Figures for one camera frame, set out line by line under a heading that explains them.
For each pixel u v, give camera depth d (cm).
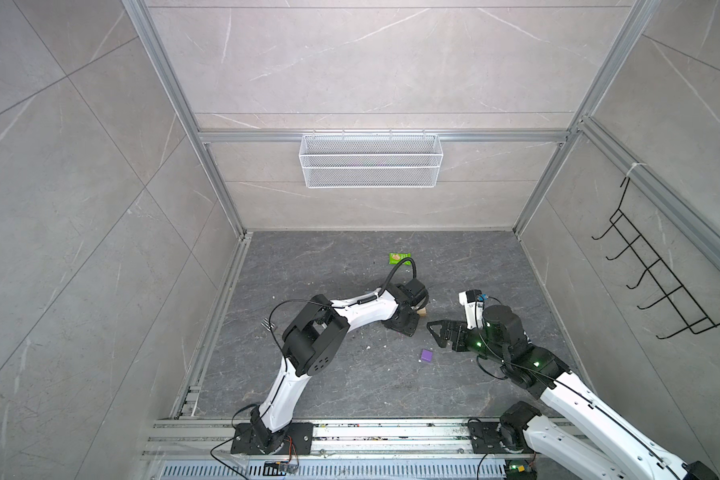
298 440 73
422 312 95
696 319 59
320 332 55
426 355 86
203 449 71
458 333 65
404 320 80
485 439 73
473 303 68
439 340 67
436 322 70
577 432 49
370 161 101
